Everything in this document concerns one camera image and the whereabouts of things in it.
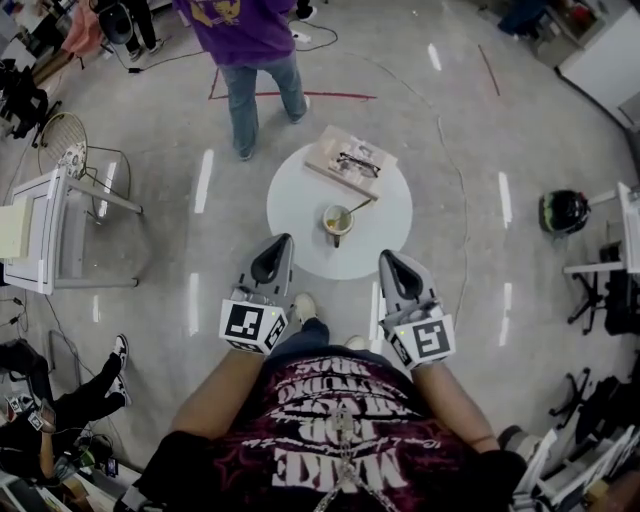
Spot person's right forearm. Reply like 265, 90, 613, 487
410, 360, 501, 454

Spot small golden spoon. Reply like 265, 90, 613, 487
335, 198, 374, 224

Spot black helmet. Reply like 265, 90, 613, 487
538, 189, 591, 235

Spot dark blue trousers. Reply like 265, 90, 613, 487
269, 317, 386, 366

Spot angled red floor tape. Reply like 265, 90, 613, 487
208, 67, 377, 101

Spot beige flat board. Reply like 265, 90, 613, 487
0, 204, 31, 261

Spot black office chair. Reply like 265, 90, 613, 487
567, 242, 640, 337
0, 59, 64, 146
549, 367, 636, 441

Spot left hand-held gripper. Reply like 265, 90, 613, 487
219, 233, 296, 356

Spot beige book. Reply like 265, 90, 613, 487
303, 124, 399, 201

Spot ceramic mug with spoon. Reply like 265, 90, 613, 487
321, 203, 357, 249

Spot short red floor tape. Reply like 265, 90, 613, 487
477, 44, 501, 97

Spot black eyeglasses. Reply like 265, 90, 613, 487
337, 152, 382, 180

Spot white desk with papers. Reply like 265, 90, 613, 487
563, 182, 640, 276

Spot round white side table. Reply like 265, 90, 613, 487
266, 142, 414, 281

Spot black printed t-shirt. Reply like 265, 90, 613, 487
117, 344, 526, 512

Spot white shelf unit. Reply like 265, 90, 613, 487
514, 424, 640, 512

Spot orange cloth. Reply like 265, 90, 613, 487
62, 4, 101, 56

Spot silver chain necklace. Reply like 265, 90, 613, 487
312, 407, 401, 512

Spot white framed desk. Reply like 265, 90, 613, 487
0, 167, 144, 296

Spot grey waste bin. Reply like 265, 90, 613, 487
499, 424, 526, 451

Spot person's left forearm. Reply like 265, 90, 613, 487
169, 347, 266, 436

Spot person's left white shoe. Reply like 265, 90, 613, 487
292, 292, 319, 325

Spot gold wire chair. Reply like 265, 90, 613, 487
38, 112, 132, 221

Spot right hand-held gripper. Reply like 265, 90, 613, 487
378, 250, 456, 371

